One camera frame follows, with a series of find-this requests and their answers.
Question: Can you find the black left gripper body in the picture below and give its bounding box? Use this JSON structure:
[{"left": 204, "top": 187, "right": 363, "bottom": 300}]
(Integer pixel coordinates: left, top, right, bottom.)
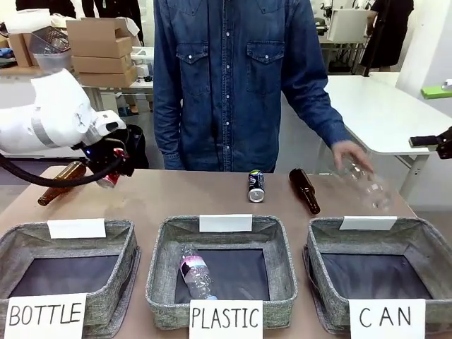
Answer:
[{"left": 83, "top": 131, "right": 134, "bottom": 176}]

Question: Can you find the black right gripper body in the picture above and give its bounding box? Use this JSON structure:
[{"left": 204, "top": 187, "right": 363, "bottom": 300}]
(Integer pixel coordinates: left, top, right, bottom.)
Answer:
[{"left": 434, "top": 126, "right": 452, "bottom": 160}]

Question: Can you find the red soda can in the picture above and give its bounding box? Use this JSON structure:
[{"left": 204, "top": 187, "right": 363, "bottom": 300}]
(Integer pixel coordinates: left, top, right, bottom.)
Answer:
[{"left": 96, "top": 169, "right": 124, "bottom": 190}]

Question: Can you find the brown glass bottle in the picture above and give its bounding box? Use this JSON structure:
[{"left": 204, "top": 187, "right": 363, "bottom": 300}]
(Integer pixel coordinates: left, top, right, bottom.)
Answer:
[
  {"left": 37, "top": 160, "right": 88, "bottom": 208},
  {"left": 288, "top": 168, "right": 321, "bottom": 215}
]

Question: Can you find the large clear plastic bottle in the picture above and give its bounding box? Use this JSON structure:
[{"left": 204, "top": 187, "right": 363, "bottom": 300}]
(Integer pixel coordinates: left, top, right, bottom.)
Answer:
[{"left": 331, "top": 155, "right": 393, "bottom": 213}]

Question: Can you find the black blue soda can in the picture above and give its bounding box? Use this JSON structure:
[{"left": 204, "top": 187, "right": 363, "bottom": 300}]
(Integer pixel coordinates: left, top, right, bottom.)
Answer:
[{"left": 248, "top": 169, "right": 267, "bottom": 203}]

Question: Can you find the person's left denim forearm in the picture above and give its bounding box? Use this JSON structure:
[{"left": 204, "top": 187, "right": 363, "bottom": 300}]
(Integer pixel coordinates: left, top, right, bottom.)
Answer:
[{"left": 295, "top": 76, "right": 355, "bottom": 151}]

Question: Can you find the person's right denim forearm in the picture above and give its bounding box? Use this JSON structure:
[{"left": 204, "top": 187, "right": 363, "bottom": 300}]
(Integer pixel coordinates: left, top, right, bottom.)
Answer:
[{"left": 153, "top": 88, "right": 185, "bottom": 171}]

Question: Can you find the grey basket labelled can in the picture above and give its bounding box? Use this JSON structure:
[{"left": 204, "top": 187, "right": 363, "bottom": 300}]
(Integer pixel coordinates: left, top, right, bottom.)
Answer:
[{"left": 302, "top": 215, "right": 452, "bottom": 336}]

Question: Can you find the grey basket labelled bottle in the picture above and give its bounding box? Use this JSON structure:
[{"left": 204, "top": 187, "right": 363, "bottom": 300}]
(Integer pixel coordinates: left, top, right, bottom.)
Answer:
[{"left": 0, "top": 218, "right": 142, "bottom": 339}]

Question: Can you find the white paper label CAN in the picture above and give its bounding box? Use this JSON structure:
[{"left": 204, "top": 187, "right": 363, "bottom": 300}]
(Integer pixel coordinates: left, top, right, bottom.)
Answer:
[{"left": 348, "top": 298, "right": 427, "bottom": 339}]

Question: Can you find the grey basket labelled plastic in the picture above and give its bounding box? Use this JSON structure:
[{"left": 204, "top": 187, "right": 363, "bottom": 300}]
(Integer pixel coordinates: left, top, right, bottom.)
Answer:
[{"left": 145, "top": 214, "right": 299, "bottom": 331}]

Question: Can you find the person's left hand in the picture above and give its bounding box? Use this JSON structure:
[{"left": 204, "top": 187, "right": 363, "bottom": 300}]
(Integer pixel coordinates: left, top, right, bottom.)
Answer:
[{"left": 331, "top": 140, "right": 375, "bottom": 177}]

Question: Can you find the black backpack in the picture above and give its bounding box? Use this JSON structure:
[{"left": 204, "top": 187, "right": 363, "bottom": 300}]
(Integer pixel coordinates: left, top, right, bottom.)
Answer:
[{"left": 123, "top": 123, "right": 150, "bottom": 170}]

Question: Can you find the green flat box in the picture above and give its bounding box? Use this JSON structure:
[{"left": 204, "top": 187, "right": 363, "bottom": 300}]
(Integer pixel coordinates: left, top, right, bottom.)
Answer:
[{"left": 420, "top": 85, "right": 452, "bottom": 101}]

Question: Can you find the white side table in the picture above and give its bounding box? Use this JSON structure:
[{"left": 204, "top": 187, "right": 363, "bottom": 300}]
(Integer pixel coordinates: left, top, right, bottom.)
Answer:
[{"left": 321, "top": 72, "right": 452, "bottom": 201}]

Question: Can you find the flat closed cardboard box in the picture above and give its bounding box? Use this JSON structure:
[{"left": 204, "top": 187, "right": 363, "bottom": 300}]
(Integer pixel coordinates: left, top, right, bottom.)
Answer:
[
  {"left": 71, "top": 52, "right": 133, "bottom": 75},
  {"left": 77, "top": 66, "right": 138, "bottom": 88}
]

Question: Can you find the blank white paper label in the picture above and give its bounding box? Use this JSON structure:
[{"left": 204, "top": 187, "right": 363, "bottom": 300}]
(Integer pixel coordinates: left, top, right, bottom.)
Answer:
[
  {"left": 339, "top": 215, "right": 398, "bottom": 232},
  {"left": 47, "top": 218, "right": 107, "bottom": 239},
  {"left": 198, "top": 213, "right": 254, "bottom": 233}
]

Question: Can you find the white plastic container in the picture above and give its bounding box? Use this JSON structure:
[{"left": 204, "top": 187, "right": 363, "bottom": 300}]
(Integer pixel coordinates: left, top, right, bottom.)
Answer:
[{"left": 131, "top": 45, "right": 155, "bottom": 69}]

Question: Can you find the white desk cabinet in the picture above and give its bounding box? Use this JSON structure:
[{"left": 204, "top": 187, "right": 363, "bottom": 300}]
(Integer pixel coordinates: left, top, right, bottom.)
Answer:
[{"left": 0, "top": 66, "right": 121, "bottom": 167}]

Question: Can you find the clear plastic storage bin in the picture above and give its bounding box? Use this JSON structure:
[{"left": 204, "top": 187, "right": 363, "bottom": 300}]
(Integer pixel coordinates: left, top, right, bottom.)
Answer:
[{"left": 28, "top": 27, "right": 74, "bottom": 73}]

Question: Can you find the bystander in black dress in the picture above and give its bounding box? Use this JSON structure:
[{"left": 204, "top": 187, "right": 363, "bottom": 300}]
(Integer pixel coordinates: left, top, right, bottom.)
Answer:
[{"left": 359, "top": 0, "right": 415, "bottom": 77}]

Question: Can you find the open cardboard box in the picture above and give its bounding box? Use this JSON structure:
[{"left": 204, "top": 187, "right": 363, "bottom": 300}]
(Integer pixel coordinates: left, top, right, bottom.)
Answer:
[{"left": 65, "top": 17, "right": 133, "bottom": 58}]

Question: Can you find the person in denim shirt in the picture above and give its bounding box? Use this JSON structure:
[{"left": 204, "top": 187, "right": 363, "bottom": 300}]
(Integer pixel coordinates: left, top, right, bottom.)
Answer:
[{"left": 153, "top": 0, "right": 355, "bottom": 174}]

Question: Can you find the small pink-label plastic bottle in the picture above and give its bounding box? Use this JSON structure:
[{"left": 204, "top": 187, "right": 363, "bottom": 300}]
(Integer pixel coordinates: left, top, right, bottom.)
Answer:
[{"left": 179, "top": 242, "right": 218, "bottom": 302}]

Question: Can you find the small brown cardboard box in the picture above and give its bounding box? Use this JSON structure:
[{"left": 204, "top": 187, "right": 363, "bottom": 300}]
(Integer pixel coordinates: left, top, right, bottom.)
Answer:
[{"left": 6, "top": 32, "right": 40, "bottom": 69}]

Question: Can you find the bystander in dark clothes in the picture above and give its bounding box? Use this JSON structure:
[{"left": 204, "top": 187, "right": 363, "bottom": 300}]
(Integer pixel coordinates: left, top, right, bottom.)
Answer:
[{"left": 82, "top": 0, "right": 144, "bottom": 47}]

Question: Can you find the white equipment box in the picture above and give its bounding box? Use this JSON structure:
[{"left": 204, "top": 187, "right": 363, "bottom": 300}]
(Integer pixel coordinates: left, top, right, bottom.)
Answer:
[{"left": 326, "top": 8, "right": 376, "bottom": 42}]

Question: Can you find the white foam sheet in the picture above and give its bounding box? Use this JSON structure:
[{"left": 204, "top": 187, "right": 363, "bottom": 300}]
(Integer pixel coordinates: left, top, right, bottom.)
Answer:
[{"left": 6, "top": 8, "right": 51, "bottom": 35}]

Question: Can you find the bystander in black shirt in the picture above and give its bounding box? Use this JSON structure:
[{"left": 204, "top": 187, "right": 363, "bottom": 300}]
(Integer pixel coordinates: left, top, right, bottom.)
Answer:
[{"left": 13, "top": 0, "right": 77, "bottom": 20}]

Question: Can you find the white paper label BOTTLE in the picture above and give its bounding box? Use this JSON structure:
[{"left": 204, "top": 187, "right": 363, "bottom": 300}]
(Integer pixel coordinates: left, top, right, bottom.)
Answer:
[{"left": 6, "top": 292, "right": 88, "bottom": 339}]

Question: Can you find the white paper label PLASTIC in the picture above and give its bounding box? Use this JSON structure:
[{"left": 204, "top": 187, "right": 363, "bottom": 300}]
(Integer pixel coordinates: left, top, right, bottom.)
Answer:
[{"left": 189, "top": 299, "right": 264, "bottom": 339}]

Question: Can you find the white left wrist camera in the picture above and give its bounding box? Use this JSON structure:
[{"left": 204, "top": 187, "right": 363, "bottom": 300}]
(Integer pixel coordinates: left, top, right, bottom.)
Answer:
[{"left": 92, "top": 109, "right": 127, "bottom": 138}]

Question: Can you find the black corrugated cable hose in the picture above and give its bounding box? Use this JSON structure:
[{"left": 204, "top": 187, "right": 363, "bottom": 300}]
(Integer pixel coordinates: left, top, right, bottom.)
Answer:
[{"left": 0, "top": 152, "right": 126, "bottom": 189}]

